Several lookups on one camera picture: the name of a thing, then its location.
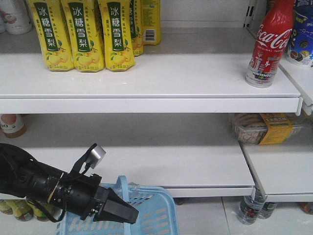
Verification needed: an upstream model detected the white peach drink bottle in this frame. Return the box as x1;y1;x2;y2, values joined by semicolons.
0;0;32;35

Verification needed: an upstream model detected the white shelf board upper right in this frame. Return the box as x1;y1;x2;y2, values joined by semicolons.
0;113;254;197

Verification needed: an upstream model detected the red coca-cola aluminium bottle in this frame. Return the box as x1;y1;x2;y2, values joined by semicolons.
245;0;294;88

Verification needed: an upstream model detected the orange C100 drink bottle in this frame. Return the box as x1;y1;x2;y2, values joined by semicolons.
0;114;26;138

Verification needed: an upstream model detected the yellow pear drink bottle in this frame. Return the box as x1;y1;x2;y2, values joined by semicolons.
98;0;135;72
61;0;105;72
27;0;74;71

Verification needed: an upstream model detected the blue biscuit cup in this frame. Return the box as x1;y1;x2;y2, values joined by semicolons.
287;0;313;68

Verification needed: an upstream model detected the clear water bottle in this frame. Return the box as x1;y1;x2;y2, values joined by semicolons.
258;202;278;219
238;188;265;225

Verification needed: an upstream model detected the white shelf board top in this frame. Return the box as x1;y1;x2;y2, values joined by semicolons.
0;28;302;114

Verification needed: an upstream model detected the white shelf board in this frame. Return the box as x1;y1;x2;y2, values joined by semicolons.
0;113;254;197
0;28;302;114

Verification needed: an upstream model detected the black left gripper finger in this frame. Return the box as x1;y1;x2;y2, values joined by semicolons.
108;188;127;205
94;196;139;224

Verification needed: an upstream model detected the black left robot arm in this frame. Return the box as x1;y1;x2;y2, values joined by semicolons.
0;143;139;224

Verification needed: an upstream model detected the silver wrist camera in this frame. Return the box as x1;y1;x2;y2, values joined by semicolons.
86;143;106;169

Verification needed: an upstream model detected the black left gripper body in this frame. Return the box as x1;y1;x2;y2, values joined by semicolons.
48;174;110;221

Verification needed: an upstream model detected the clear biscuit box yellow label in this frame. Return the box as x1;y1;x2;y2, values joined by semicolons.
229;113;308;145

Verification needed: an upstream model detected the light blue plastic basket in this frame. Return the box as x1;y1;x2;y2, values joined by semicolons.
56;175;179;235

